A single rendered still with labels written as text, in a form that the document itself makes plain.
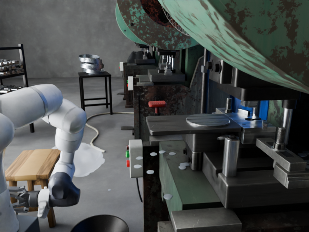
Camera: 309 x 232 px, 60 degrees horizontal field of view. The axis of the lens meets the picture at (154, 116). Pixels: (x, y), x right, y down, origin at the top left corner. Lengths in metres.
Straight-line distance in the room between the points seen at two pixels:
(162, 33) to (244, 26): 1.79
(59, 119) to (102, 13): 6.44
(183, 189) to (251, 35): 0.50
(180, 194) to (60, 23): 6.98
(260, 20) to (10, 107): 0.74
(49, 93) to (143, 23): 1.24
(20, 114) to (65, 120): 0.18
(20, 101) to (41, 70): 6.78
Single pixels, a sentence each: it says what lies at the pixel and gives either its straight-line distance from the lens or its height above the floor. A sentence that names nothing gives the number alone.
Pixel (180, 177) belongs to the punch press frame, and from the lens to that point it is 0.75.
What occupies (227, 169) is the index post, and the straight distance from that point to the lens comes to 0.64.
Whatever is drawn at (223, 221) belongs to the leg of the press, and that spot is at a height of 0.64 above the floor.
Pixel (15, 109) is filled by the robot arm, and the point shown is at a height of 0.81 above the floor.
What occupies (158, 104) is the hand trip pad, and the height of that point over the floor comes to 0.76.
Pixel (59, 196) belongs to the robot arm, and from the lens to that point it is 1.32.
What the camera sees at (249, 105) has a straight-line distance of 0.79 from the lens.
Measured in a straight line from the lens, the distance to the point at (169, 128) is 0.71.
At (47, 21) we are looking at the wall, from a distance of 7.55.
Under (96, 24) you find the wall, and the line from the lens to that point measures 7.35.
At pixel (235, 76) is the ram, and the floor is 0.92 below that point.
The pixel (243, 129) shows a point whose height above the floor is 0.78.
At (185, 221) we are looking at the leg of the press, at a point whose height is 0.64.
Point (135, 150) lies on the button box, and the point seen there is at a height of 0.61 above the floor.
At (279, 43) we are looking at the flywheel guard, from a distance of 0.28.
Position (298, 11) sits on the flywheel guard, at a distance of 0.29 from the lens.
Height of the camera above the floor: 1.01
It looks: 16 degrees down
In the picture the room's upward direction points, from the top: straight up
